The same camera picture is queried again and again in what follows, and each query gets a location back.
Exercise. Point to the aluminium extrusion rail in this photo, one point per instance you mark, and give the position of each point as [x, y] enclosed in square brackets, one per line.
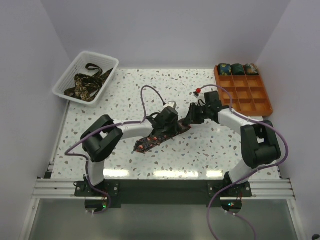
[60, 184]

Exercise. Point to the rolled blue yellow floral tie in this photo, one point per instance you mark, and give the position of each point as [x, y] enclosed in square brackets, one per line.
[224, 69]

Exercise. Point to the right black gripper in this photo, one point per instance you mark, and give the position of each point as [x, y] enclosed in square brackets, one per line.
[191, 117]

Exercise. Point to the navy floral paisley tie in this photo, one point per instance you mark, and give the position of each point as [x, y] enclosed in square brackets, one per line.
[145, 144]

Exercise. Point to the rolled dark green tie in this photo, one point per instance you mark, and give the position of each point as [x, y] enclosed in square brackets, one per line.
[237, 69]

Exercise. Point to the white plastic basket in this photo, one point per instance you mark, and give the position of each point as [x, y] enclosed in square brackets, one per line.
[66, 81]

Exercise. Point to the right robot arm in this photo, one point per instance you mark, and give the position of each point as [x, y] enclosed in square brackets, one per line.
[259, 144]

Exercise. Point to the orange wooden compartment tray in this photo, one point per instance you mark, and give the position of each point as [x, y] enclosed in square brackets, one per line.
[246, 93]

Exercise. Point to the rolled multicolour floral tie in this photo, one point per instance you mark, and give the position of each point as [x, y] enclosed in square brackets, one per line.
[251, 69]

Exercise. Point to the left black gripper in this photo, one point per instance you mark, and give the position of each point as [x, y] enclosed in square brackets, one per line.
[174, 129]

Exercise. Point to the dark tie in basket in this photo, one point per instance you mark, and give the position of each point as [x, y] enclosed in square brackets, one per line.
[99, 73]

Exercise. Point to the black mounting base plate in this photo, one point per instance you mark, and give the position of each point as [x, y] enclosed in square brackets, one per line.
[115, 193]

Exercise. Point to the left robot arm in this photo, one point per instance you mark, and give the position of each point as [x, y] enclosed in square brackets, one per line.
[100, 140]

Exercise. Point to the brown floral tie in basket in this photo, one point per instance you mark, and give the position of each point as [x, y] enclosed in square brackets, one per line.
[86, 87]

